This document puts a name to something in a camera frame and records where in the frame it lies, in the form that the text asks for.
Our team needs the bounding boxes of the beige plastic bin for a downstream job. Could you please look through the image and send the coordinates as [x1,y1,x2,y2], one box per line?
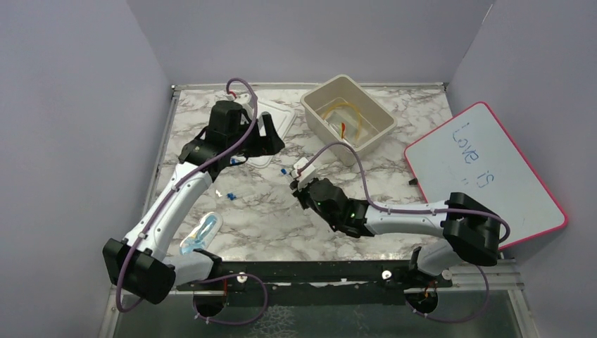
[301,75,397,159]

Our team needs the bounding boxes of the pink framed whiteboard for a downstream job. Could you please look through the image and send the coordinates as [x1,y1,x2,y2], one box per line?
[404,101,568,249]

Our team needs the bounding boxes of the blue goggles in bag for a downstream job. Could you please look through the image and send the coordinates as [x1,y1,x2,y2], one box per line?
[180,212,224,255]

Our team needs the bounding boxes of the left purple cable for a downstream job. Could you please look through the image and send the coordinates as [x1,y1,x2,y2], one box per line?
[115,77,259,313]

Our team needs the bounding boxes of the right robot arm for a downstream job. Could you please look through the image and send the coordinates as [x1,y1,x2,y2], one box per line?
[289,179,501,287]

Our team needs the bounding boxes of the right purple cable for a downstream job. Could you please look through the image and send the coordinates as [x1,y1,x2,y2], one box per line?
[298,142,511,324]

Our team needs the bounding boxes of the white bin lid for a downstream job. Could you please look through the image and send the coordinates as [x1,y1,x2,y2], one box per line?
[246,99,296,168]

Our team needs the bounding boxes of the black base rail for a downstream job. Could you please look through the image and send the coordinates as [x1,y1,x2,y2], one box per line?
[176,260,452,307]

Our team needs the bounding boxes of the purple cable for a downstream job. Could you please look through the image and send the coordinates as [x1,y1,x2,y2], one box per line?
[298,142,511,324]
[115,77,259,313]

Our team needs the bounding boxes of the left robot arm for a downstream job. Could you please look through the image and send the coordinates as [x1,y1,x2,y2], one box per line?
[102,100,285,304]

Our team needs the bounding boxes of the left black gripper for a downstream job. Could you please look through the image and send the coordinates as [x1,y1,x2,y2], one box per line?
[227,113,285,158]

